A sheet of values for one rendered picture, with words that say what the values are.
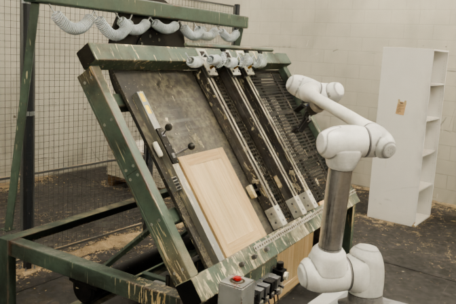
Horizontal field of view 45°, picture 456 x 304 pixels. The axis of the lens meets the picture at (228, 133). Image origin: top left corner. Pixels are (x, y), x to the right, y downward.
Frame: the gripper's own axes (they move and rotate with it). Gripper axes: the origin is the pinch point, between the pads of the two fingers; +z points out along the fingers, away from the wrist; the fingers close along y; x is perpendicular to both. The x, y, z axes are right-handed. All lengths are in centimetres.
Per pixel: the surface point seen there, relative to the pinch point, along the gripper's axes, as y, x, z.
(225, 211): -55, 23, 23
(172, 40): 77, 63, 77
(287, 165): 4, -30, 59
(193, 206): -63, 46, 9
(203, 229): -73, 38, 9
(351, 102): 301, -279, 347
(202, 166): -34, 41, 23
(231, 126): 3.1, 23.2, 35.6
